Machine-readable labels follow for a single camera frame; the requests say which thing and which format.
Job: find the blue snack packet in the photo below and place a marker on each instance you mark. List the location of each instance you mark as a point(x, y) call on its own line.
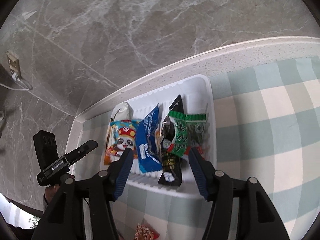
point(147, 135)

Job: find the long white snack packet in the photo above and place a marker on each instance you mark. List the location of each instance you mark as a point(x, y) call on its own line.
point(123, 111)

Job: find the panda print snack packet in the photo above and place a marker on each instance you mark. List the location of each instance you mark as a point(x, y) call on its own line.
point(120, 140)

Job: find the heart print star packet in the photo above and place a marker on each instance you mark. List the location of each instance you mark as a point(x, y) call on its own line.
point(145, 232)

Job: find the person's left hand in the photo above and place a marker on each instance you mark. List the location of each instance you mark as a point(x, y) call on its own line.
point(52, 192)

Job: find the wall socket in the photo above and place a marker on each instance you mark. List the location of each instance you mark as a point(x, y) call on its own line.
point(13, 63)

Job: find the green snack packet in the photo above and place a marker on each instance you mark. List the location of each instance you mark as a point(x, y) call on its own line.
point(190, 130)

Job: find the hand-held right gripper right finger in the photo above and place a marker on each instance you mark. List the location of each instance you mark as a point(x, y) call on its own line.
point(198, 172)

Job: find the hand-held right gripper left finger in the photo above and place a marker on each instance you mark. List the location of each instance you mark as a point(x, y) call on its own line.
point(123, 172)

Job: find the black snack packet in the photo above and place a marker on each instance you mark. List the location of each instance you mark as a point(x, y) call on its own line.
point(170, 166)

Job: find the green checkered tablecloth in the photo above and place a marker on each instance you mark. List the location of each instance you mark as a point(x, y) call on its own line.
point(262, 130)

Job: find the white plastic tray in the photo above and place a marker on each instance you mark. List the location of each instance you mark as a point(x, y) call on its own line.
point(195, 92)

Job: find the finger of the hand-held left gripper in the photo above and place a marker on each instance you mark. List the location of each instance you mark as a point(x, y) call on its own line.
point(82, 150)

